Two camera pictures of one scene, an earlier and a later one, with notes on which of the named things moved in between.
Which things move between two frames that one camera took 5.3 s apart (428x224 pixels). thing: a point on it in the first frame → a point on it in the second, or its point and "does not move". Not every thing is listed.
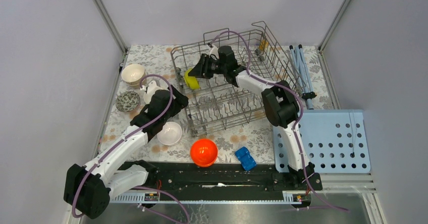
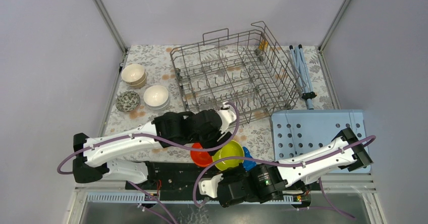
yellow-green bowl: [191, 81] → [231, 149]
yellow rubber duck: [263, 44] does not move
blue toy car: [247, 160] does not move
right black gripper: [201, 70] → [226, 174]
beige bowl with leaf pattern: [132, 73] does not move
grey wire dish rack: [220, 79] does not move
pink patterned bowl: [127, 101] does not move
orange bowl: [204, 153] does not move
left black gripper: [179, 102] → [215, 141]
